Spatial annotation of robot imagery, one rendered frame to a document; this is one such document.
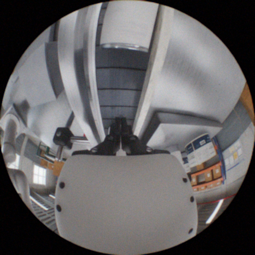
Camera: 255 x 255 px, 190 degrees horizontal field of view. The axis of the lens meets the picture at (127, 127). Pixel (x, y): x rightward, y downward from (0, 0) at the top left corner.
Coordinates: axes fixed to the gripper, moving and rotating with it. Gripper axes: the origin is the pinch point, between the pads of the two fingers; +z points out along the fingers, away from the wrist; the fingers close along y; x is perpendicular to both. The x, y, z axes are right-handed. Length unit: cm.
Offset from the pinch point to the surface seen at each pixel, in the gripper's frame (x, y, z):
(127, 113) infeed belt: -0.2, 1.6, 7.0
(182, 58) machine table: 15.3, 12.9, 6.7
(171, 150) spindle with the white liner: -20.0, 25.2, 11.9
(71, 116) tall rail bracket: 1.0, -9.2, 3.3
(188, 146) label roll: -20.5, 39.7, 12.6
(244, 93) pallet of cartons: 110, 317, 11
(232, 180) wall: -160, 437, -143
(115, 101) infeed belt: 2.7, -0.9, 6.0
